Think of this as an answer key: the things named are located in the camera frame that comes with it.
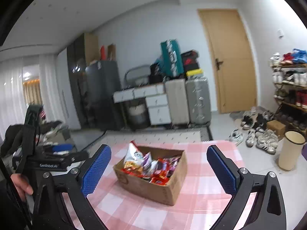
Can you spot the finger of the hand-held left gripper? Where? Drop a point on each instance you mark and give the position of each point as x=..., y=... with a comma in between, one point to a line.
x=60, y=148
x=72, y=155

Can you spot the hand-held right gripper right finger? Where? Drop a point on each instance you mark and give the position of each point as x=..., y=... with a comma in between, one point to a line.
x=220, y=170

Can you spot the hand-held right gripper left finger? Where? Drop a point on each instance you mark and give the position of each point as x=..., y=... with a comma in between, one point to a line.
x=96, y=170

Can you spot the white noodle snack packet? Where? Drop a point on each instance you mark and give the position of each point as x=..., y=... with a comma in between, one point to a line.
x=134, y=155

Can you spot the pink purple snack packet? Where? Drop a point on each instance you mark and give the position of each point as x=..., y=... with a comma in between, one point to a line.
x=174, y=164

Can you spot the purple white snack packet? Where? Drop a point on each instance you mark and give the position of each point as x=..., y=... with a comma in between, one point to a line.
x=146, y=163

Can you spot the brown cardboard box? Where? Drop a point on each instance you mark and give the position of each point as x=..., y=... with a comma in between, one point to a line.
x=153, y=191

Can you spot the red chips packet blue label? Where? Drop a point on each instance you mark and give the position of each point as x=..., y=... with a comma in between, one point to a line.
x=159, y=179

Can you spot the person's left forearm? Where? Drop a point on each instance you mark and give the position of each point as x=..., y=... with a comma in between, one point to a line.
x=9, y=210

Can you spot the person's left hand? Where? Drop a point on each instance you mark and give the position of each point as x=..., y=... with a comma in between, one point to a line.
x=21, y=184

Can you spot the dark cloth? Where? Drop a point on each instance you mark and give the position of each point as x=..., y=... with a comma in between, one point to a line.
x=12, y=139

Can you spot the white curtain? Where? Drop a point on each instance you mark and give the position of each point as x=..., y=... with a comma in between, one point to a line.
x=48, y=93

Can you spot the grey door mat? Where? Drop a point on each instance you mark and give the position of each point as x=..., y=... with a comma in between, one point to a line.
x=237, y=121

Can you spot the pile of loose shoes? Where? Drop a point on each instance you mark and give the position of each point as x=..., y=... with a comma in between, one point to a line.
x=263, y=139

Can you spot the pink checked tablecloth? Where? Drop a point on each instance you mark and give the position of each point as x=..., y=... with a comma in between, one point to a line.
x=144, y=215

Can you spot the grey fridge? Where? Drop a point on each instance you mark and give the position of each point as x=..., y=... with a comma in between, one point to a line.
x=104, y=95

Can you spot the woven laundry basket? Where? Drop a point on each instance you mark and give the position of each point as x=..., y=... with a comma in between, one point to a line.
x=138, y=116

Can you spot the dark wardrobe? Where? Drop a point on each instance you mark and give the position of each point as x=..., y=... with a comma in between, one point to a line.
x=76, y=81

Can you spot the small cardboard box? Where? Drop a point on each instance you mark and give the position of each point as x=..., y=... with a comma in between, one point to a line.
x=275, y=128

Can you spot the cream waste bin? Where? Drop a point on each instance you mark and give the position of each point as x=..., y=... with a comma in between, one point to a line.
x=290, y=151

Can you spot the silver suitcase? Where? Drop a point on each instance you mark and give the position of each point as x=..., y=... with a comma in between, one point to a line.
x=197, y=100

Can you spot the cream suitcase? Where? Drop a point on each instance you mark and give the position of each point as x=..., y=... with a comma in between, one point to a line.
x=177, y=103

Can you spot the purple plastic bag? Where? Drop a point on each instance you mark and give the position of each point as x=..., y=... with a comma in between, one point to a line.
x=304, y=152

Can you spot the white desk with drawers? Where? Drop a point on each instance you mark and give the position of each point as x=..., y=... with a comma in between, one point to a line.
x=156, y=103

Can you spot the yellow black shoe box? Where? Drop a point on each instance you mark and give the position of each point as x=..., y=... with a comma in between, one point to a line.
x=194, y=73

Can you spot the large flat cardboard sheet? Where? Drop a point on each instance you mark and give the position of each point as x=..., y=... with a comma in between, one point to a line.
x=91, y=49

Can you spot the red paper bag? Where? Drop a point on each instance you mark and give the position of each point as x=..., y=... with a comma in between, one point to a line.
x=103, y=52

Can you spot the plain black shoe box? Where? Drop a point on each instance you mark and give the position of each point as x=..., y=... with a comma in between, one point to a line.
x=192, y=67

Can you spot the brown paper bag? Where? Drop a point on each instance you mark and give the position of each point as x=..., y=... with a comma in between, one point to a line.
x=111, y=52

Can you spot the wooden door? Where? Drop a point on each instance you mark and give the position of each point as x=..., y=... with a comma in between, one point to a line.
x=227, y=60

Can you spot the black carton white print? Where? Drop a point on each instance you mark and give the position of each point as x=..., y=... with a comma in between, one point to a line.
x=157, y=70

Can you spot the black shoe box red label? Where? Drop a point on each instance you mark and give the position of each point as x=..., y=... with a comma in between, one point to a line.
x=189, y=54

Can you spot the wooden shoe rack with shoes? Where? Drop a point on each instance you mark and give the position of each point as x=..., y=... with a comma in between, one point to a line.
x=301, y=79

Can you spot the teal suitcase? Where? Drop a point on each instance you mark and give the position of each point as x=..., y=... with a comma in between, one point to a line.
x=171, y=57

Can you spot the arched metal frame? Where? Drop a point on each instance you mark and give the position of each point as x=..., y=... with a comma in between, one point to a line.
x=127, y=74

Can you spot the white light switch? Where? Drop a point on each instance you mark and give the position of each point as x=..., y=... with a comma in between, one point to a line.
x=280, y=33

